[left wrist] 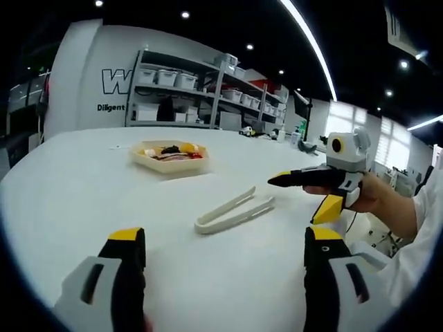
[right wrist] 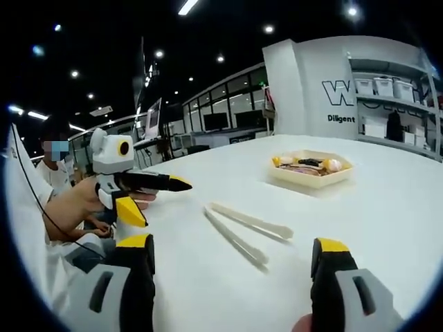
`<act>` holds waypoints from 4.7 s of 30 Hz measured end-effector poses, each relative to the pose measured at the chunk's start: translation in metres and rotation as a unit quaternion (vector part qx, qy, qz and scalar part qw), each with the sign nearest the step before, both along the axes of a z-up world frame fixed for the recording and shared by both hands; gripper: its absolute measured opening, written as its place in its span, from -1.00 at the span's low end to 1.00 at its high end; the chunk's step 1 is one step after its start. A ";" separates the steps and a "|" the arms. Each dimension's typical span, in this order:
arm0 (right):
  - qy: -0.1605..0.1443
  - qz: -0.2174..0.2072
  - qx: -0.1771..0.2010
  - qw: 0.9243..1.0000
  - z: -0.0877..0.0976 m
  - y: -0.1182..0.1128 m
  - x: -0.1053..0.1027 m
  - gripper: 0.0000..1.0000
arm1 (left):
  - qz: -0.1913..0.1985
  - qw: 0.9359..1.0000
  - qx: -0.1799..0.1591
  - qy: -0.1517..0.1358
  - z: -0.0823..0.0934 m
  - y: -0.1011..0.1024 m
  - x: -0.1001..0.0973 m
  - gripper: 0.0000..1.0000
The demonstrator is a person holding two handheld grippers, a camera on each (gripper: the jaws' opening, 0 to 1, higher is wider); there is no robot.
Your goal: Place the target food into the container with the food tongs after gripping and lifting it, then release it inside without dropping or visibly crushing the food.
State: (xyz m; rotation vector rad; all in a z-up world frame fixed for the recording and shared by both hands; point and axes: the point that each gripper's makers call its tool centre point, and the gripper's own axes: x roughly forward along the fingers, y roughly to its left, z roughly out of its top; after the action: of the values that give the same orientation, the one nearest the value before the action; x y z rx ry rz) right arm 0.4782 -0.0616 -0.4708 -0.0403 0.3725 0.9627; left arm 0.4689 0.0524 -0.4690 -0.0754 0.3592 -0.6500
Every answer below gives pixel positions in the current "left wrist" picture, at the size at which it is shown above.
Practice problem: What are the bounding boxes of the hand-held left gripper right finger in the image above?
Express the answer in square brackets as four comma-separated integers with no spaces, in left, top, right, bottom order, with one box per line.
[303,226,392,332]

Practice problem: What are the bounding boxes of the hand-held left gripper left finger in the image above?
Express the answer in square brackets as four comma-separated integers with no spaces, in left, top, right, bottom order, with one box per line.
[53,227,147,332]

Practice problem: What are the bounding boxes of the cream plastic food tongs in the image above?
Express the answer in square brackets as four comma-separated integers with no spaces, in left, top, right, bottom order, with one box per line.
[193,185,276,235]

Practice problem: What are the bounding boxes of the cream hexagonal container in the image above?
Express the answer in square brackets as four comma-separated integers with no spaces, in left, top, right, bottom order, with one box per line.
[128,139,212,174]

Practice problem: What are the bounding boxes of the person's right hand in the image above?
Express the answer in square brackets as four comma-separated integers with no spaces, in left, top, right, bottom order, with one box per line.
[303,171,395,217]

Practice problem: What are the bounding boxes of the grey curved object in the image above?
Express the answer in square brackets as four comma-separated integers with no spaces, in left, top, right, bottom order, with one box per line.
[298,139,320,157]

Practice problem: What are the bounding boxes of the bright window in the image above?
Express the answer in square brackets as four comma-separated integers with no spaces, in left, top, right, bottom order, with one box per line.
[324,100,413,164]

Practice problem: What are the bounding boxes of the grey chair armrest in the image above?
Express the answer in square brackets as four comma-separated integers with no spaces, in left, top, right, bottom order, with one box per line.
[351,241,390,275]

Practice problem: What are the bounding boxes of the idle hand-held gripper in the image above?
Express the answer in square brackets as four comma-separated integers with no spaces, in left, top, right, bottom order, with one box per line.
[238,125,271,138]

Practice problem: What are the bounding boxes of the ceiling strip light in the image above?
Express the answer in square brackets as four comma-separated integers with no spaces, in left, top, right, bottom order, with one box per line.
[407,115,443,132]
[279,0,338,102]

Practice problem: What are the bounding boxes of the grey shelf unit with boxes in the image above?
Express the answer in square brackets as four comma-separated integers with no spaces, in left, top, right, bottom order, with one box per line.
[217,53,290,129]

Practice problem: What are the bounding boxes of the person in white shirt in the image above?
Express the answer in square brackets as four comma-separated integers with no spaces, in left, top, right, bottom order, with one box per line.
[375,160,443,308]

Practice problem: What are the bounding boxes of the stacked small white cartons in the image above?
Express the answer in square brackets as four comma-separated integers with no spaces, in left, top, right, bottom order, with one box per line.
[174,107,199,124]

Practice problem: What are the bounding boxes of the ceiling air conditioner vent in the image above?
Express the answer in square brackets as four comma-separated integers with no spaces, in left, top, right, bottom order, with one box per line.
[383,5,429,66]

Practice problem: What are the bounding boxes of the group of ceiling spotlights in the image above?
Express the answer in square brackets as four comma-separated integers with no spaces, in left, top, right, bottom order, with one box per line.
[94,0,410,98]

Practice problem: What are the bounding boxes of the white storage box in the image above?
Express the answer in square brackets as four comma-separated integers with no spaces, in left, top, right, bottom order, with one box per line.
[176,71,199,91]
[156,68,179,86]
[139,67,157,84]

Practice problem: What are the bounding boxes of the black bag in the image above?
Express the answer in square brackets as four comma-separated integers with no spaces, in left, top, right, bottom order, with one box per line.
[157,95,174,122]

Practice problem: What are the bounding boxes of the grey metal shelf unit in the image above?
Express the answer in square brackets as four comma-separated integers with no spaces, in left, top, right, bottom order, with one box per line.
[125,48,223,129]

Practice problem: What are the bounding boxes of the large white carton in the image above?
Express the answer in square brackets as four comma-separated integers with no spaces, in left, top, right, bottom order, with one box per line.
[133,102,160,121]

